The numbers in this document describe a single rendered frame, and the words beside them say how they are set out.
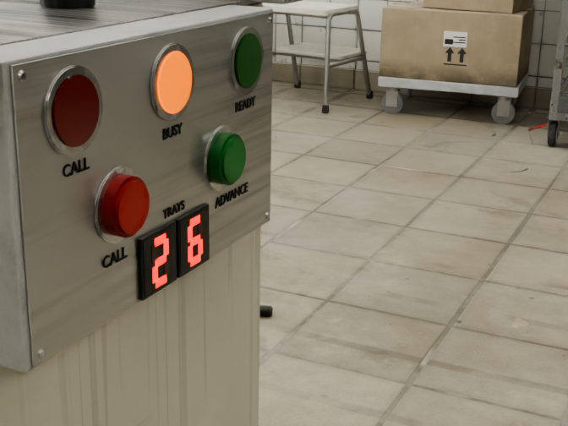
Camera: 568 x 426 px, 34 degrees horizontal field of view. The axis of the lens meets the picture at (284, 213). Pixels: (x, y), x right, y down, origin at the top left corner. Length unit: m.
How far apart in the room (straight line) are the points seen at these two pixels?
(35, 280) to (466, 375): 1.58
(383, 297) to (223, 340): 1.63
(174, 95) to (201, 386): 0.23
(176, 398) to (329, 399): 1.22
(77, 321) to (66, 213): 0.05
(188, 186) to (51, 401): 0.13
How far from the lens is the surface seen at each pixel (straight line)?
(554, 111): 3.75
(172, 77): 0.48
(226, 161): 0.53
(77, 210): 0.44
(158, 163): 0.49
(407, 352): 2.01
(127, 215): 0.45
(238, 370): 0.69
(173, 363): 0.60
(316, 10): 4.17
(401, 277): 2.39
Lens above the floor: 0.90
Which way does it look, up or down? 19 degrees down
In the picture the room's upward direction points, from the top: 1 degrees clockwise
